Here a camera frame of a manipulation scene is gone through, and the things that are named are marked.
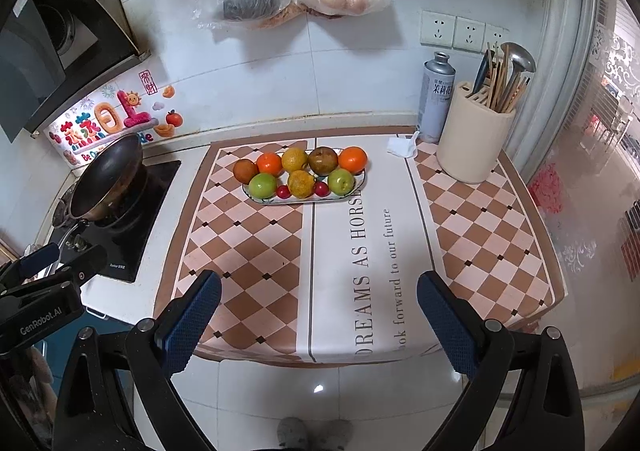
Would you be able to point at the green apple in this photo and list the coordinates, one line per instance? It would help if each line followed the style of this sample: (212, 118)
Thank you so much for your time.
(262, 186)
(341, 181)

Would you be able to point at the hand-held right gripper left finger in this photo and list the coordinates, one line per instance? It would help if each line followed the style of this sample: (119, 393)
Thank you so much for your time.
(192, 321)

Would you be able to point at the brown pear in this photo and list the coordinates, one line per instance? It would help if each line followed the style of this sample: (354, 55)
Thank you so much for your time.
(322, 160)

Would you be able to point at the black glass gas stove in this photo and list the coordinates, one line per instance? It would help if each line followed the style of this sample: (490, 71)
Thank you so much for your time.
(150, 216)

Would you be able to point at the floral glass plate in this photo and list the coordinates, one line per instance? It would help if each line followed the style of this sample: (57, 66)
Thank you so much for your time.
(300, 201)

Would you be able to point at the cream utensil holder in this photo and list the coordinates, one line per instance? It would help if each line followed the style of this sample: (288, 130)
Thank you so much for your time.
(475, 141)

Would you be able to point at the red cherry tomato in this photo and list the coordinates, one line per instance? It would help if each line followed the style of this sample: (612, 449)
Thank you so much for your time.
(321, 188)
(283, 192)

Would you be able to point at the dark brownish orange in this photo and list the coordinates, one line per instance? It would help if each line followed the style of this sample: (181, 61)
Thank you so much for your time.
(245, 171)

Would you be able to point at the yellow lemon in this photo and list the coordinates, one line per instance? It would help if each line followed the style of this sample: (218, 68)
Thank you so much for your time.
(295, 159)
(301, 184)

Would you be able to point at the white crumpled tissue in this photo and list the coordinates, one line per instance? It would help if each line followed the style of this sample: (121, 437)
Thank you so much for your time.
(402, 146)

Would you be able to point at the grey metal can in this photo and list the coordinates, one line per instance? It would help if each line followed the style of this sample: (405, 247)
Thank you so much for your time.
(435, 96)

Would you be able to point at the grey slipper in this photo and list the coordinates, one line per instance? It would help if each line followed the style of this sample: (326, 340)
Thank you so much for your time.
(337, 435)

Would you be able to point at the black frying pan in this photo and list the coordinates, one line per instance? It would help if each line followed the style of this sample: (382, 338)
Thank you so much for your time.
(107, 176)

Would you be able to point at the brown checkered table mat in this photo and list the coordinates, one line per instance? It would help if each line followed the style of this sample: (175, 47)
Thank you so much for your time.
(240, 251)

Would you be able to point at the metal ladle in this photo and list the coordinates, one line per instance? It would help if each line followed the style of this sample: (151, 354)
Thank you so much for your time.
(519, 60)

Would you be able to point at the colourful wall decal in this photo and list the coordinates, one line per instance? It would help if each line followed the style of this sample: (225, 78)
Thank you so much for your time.
(110, 121)

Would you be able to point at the bundle of wooden chopsticks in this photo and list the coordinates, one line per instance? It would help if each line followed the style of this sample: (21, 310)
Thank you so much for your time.
(500, 91)

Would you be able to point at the bright orange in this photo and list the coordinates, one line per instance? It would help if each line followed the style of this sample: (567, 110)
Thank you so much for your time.
(270, 163)
(353, 159)

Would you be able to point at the frosted glass sliding door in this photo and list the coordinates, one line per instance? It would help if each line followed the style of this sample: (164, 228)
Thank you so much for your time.
(590, 156)

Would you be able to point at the checkered mat with white panel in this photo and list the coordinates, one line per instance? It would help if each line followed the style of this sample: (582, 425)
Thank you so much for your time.
(475, 231)

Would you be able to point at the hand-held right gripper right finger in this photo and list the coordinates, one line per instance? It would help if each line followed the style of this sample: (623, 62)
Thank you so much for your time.
(447, 326)

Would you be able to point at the white wall socket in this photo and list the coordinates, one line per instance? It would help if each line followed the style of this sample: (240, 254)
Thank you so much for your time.
(470, 33)
(495, 37)
(437, 28)

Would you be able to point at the black range hood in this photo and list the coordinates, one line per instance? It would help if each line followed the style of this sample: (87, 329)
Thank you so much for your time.
(50, 56)

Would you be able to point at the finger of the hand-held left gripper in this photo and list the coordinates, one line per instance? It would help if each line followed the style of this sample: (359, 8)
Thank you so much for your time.
(40, 256)
(87, 260)

